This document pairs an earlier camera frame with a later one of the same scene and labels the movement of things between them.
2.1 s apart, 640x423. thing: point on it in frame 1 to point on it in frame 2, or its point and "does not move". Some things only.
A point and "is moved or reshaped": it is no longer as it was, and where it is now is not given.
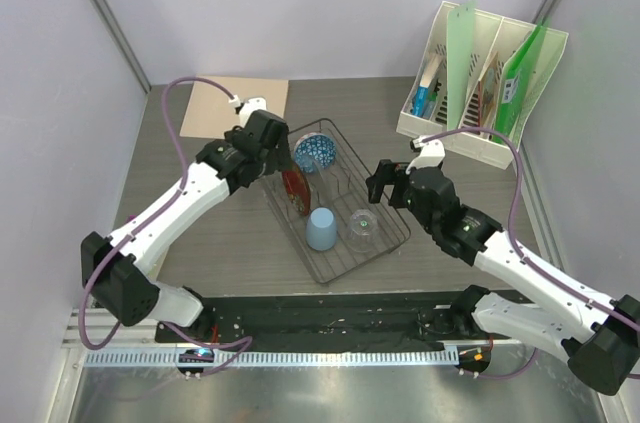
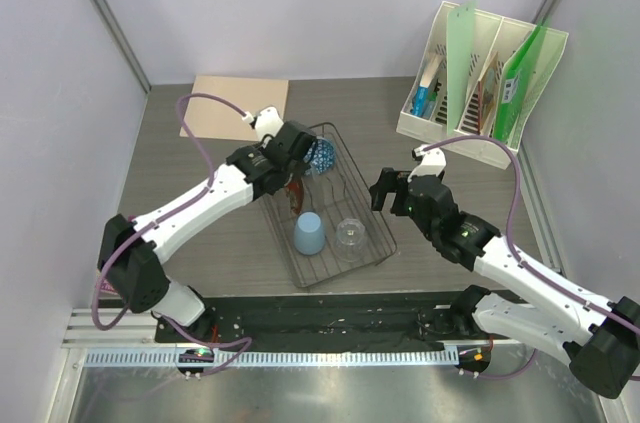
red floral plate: x=297 y=189 is moved or reshaped
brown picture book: x=487 y=92 does not move
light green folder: x=459 y=50 does not move
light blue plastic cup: x=321 y=229 to x=309 y=235
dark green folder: x=517 y=77 does not move
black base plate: x=322 y=319 does not move
